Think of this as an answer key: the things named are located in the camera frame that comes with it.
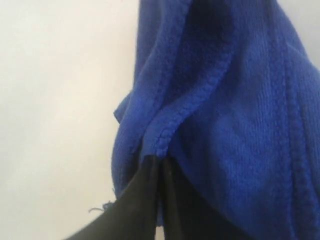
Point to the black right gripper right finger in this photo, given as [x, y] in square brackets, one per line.
[187, 215]

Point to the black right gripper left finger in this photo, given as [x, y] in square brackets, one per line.
[133, 216]

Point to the blue cloth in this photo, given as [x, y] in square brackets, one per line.
[226, 88]

